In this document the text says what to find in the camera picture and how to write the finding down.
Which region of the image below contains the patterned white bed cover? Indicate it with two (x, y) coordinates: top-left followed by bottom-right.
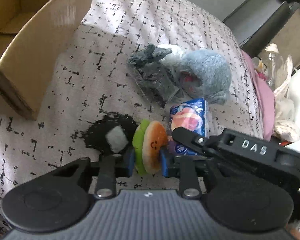
(0, 0), (263, 208)

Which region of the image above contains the plush hamburger toy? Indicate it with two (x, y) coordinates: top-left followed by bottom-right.
(132, 119), (168, 176)

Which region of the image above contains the blue tissue pack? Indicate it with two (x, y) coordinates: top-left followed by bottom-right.
(167, 98), (209, 155)

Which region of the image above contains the clear plastic bottle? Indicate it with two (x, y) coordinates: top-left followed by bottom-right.
(261, 43), (283, 91)

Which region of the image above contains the clear bag of black items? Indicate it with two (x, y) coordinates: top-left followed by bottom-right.
(127, 43), (185, 108)

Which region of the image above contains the pink bed sheet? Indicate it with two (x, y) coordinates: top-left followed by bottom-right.
(242, 51), (275, 141)

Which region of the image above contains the brown board against wall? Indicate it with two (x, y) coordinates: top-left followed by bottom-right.
(258, 3), (300, 70)

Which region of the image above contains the grey blue plush toy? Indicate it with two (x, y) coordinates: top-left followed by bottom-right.
(160, 44), (233, 106)

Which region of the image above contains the black and white plush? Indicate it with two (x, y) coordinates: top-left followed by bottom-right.
(82, 112), (138, 155)

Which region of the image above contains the open brown cardboard box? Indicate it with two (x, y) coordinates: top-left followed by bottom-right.
(0, 0), (91, 120)

